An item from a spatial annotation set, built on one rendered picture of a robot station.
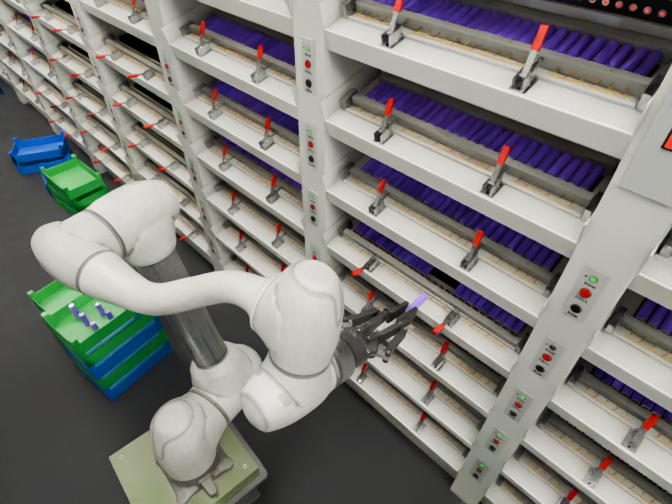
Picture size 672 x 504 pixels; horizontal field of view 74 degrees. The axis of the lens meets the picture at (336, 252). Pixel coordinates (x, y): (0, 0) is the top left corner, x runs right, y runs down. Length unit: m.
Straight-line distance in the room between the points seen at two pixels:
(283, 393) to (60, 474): 1.37
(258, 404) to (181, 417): 0.61
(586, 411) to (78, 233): 1.12
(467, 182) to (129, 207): 0.72
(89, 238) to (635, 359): 1.07
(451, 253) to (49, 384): 1.73
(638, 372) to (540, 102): 0.51
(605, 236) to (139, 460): 1.39
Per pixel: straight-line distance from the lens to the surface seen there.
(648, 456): 1.15
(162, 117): 2.06
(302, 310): 0.62
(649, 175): 0.76
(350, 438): 1.81
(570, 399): 1.14
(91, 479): 1.94
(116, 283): 0.95
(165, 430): 1.32
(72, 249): 1.02
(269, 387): 0.73
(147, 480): 1.59
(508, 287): 1.00
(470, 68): 0.84
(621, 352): 0.99
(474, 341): 1.15
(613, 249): 0.83
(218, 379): 1.36
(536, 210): 0.88
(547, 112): 0.78
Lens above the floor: 1.66
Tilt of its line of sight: 44 degrees down
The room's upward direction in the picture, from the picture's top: 1 degrees clockwise
